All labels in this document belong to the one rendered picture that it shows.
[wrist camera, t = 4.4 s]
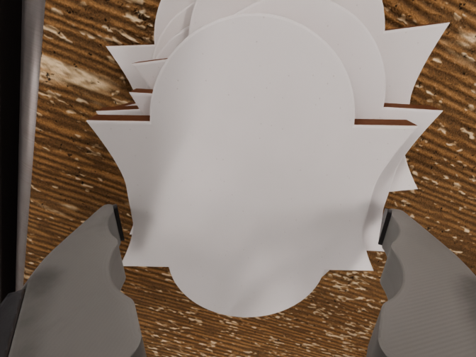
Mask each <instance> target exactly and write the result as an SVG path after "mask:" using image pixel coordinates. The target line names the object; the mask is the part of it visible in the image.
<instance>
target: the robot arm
mask: <svg viewBox="0 0 476 357"><path fill-rule="evenodd" d="M123 240H125V239H124V236H123V229H122V226H121V222H120V216H119V212H118V206H117V205H116V204H114V205H111V204H107V205H103V206H102V207H101V208H99V209H98V210H97V211H96V212H95V213H94V214H93V215H92V216H91V217H89V218H88V219H87V220H86V221H85V222H84V223H82V224H81V225H80V226H79V227H78V228H76V229H75V230H74V231H73V232H72V233H71V234H70V235H69V236H68V237H67V238H66V239H64V240H63V241H62V242H61V243H60V244H59V245H58V246H56V247H55V248H54V249H53V250H52V251H51V252H50V253H49V254H48V255H47V256H46V257H45V258H44V259H43V261H42V262H41V263H40V264H39V266H38V267H37V268H36V269H35V270H34V271H33V273H32V274H31V276H30V278H29V279H28V280H27V281H26V283H25V284H24V286H23V287H22V288H21V290H18V291H16V292H12V293H9V294H8V295H7V296H6V297H5V298H4V300H3V302H2V303H1V304H0V357H147V356H146V352H145V346H144V343H143V339H142V333H141V330H140V324H139V321H138V317H137V311H136V308H135V303H134V301H133V300H132V299H131V298H130V297H128V296H126V295H125V294H123V293H122V292H121V288H122V286H123V283H124V282H125V279H126V276H125V270H124V267H123V261H122V258H121V255H120V249H119V246H120V243H121V241H123ZM378 244H379V245H382V248H383V250H384V252H385V253H386V256H387V260H386V263H385V267H384V269H383V272H382V275H381V278H380V284H381V286H382V288H383V290H384V291H385V294H386V296H387V299H388V301H387V302H385V303H384V304H383V305H382V307H381V310H380V314H379V316H378V319H377V322H376V324H375V328H374V330H373V333H372V336H371V338H370V342H369V344H368V350H367V356H366V357H476V275H475V274H474V273H473V272H472V271H471V270H470V269H469V268H468V267H467V266H466V265H465V264H464V263H463V262H462V261H461V260H460V259H459V258H458V257H457V256H456V255H455V254H454V253H453V252H452V251H451V250H450V249H449V248H448V247H446V246H445V245H444V244H443V243H441V242H440V241H439V240H438V239H437V238H435V237H434V236H433V235H432V234H431V233H429V232H428V231H427V230H426V229H424V228H423V227H422V226H421V225H420V224H419V223H417V222H416V221H415V220H413V219H412V218H411V217H410V216H408V214H406V213H405V212H404V211H402V210H398V209H393V208H391V209H387V208H385V210H384V213H383V216H382V222H381V227H380V236H379V240H378Z"/></svg>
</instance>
